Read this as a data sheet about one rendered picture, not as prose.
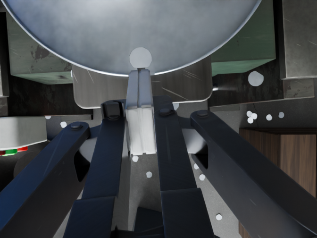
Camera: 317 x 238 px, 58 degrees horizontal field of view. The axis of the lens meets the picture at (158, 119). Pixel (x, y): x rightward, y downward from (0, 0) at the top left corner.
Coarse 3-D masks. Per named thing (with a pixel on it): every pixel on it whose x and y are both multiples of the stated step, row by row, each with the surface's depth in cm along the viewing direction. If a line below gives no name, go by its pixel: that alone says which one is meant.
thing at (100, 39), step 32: (32, 0) 28; (64, 0) 28; (96, 0) 28; (128, 0) 28; (160, 0) 28; (192, 0) 28; (224, 0) 28; (256, 0) 28; (32, 32) 28; (64, 32) 28; (96, 32) 28; (128, 32) 28; (160, 32) 28; (192, 32) 28; (224, 32) 28; (96, 64) 28; (128, 64) 28; (160, 64) 28
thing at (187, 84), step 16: (192, 64) 29; (208, 64) 29; (80, 80) 28; (96, 80) 28; (112, 80) 29; (160, 80) 29; (176, 80) 29; (192, 80) 29; (208, 80) 29; (80, 96) 28; (96, 96) 29; (112, 96) 29; (176, 96) 29; (192, 96) 29; (208, 96) 29
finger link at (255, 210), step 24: (192, 120) 14; (216, 120) 13; (216, 144) 12; (240, 144) 11; (216, 168) 12; (240, 168) 10; (264, 168) 10; (240, 192) 10; (264, 192) 9; (288, 192) 9; (240, 216) 11; (264, 216) 9; (288, 216) 8; (312, 216) 8
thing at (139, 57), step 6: (138, 48) 28; (144, 48) 28; (132, 54) 28; (138, 54) 28; (144, 54) 28; (150, 54) 28; (132, 60) 28; (138, 60) 28; (144, 60) 28; (150, 60) 28; (138, 66) 28; (144, 66) 28
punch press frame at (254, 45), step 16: (272, 0) 42; (256, 16) 42; (272, 16) 42; (16, 32) 42; (240, 32) 42; (256, 32) 42; (272, 32) 42; (16, 48) 42; (32, 48) 42; (224, 48) 42; (240, 48) 42; (256, 48) 42; (272, 48) 42; (16, 64) 42; (32, 64) 42; (48, 64) 42; (64, 64) 42; (224, 64) 45; (240, 64) 46; (256, 64) 47; (32, 80) 49; (48, 80) 50; (64, 80) 52
